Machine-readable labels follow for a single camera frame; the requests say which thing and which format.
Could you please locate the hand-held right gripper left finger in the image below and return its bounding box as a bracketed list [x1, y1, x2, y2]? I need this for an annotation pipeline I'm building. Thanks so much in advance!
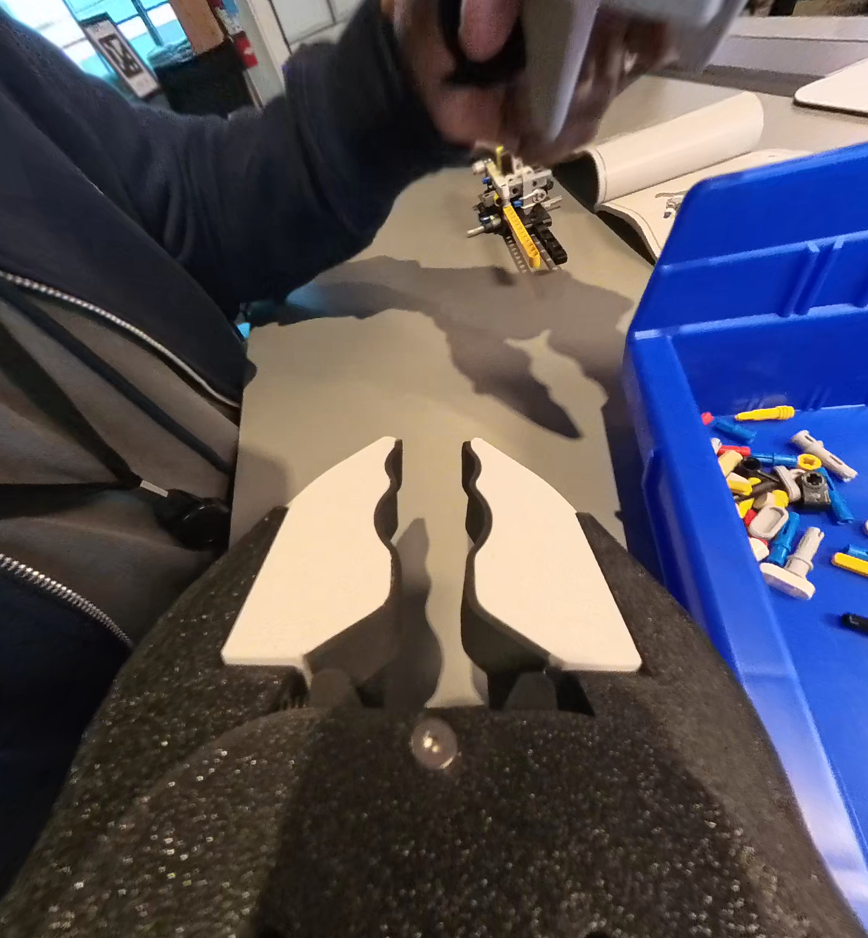
[221, 437, 403, 671]

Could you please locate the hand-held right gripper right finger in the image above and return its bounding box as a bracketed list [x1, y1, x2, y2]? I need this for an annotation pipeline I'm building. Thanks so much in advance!
[462, 438, 643, 674]

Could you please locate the partly built lego model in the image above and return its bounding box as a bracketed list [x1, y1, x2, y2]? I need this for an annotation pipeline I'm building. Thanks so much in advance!
[466, 143, 570, 276]

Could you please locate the blue plastic bin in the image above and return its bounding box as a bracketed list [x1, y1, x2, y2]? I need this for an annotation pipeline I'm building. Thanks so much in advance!
[620, 135, 868, 938]

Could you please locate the cluster of small lego pieces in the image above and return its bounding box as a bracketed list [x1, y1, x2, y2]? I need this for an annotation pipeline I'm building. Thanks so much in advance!
[701, 405, 868, 646]

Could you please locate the person's left forearm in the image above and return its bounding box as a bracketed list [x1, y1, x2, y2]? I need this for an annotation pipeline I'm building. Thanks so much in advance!
[133, 0, 479, 316]

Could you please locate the lego instruction booklet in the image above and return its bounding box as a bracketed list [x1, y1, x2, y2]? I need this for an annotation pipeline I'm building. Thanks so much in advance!
[551, 91, 808, 265]

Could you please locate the person's left hand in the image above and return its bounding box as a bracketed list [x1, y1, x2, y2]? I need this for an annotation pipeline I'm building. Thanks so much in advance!
[390, 0, 680, 166]

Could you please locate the black white marker sign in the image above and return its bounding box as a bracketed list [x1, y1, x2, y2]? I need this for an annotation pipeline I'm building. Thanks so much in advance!
[82, 13, 162, 100]

